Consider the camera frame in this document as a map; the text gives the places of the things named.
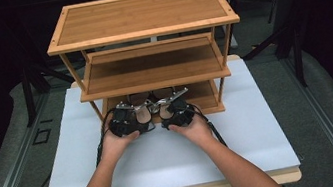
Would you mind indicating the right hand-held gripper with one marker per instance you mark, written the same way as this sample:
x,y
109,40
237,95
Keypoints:
x,y
180,113

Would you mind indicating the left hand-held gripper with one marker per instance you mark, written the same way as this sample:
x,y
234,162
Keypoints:
x,y
123,122

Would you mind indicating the wooden three-tier shoe rack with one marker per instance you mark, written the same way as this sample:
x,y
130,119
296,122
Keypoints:
x,y
141,13

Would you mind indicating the person's right hand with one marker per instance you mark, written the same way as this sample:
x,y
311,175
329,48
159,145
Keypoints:
x,y
194,131

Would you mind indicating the person's left hand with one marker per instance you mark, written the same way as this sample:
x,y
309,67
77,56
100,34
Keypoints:
x,y
117,145

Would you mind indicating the white foam mat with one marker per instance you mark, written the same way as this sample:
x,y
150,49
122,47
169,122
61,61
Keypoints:
x,y
171,160

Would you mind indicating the black metal stand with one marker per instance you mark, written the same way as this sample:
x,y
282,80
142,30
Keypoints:
x,y
296,52
29,95

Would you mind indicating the black square floor frame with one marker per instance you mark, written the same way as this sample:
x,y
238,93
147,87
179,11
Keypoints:
x,y
41,136

